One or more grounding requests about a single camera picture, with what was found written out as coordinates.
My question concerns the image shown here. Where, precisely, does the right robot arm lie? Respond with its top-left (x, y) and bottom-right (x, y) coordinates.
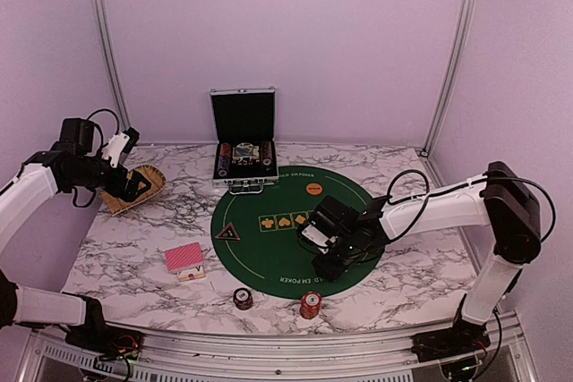
top-left (297, 162), bottom-right (545, 353)

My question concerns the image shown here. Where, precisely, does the orange round dealer button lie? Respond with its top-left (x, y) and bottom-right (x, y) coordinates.
top-left (305, 183), bottom-right (323, 196)

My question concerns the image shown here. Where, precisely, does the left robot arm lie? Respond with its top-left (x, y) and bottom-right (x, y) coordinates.
top-left (1, 117), bottom-right (151, 351)

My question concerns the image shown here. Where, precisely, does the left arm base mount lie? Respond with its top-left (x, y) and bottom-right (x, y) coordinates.
top-left (65, 327), bottom-right (143, 361)

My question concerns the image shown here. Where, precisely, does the red 5 chip stack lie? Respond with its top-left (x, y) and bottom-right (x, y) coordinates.
top-left (299, 291), bottom-right (322, 319)

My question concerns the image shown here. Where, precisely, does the dark brown chip row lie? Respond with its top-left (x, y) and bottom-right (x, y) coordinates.
top-left (261, 140), bottom-right (276, 172)

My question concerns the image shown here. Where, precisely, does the brown purple chip row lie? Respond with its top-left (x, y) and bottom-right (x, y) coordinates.
top-left (216, 143), bottom-right (232, 177)

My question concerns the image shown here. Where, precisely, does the round green poker mat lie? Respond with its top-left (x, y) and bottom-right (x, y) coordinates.
top-left (210, 166), bottom-right (378, 300)

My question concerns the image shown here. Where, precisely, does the aluminium poker chip case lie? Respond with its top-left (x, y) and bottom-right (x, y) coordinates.
top-left (210, 87), bottom-right (279, 195)

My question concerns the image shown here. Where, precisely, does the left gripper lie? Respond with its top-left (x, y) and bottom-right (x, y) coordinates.
top-left (69, 157), bottom-right (150, 202)

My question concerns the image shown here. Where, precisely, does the red-backed card deck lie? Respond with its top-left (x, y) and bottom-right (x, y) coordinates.
top-left (164, 242), bottom-right (206, 282)

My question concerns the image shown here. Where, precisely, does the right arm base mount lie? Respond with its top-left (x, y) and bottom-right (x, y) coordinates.
top-left (411, 328), bottom-right (491, 362)

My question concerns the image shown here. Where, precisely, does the dark 100 chip stack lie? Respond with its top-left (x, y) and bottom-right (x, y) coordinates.
top-left (233, 288), bottom-right (253, 310)

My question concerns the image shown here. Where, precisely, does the left aluminium frame post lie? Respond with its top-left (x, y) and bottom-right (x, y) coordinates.
top-left (91, 0), bottom-right (132, 129)

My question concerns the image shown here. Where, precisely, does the black triangular all-in button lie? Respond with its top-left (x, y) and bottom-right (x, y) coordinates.
top-left (215, 222), bottom-right (241, 241)

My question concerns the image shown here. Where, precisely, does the right aluminium frame post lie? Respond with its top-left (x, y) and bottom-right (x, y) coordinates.
top-left (420, 0), bottom-right (476, 157)

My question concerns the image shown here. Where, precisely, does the aluminium frame post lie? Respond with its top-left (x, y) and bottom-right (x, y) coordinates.
top-left (91, 0), bottom-right (132, 129)
top-left (420, 0), bottom-right (476, 157)

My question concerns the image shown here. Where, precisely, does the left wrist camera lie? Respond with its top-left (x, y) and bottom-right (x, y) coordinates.
top-left (101, 127), bottom-right (140, 168)

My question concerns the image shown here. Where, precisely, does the blue card deck in case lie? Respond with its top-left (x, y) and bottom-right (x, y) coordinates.
top-left (232, 142), bottom-right (261, 166)

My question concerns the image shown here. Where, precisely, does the woven bamboo tray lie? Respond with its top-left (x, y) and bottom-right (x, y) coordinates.
top-left (99, 165), bottom-right (167, 216)

